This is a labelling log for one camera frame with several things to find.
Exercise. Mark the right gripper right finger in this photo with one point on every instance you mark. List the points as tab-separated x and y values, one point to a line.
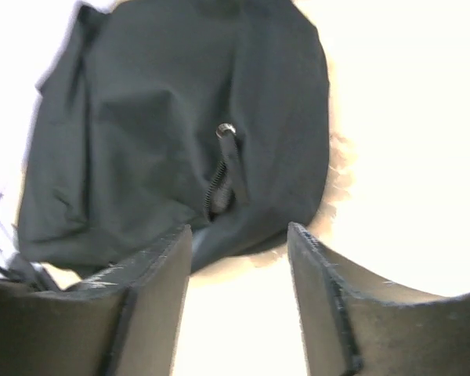
355	322

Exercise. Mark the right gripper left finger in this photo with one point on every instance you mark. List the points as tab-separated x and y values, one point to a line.
121	321

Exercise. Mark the black student backpack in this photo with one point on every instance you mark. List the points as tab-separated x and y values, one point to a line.
160	114

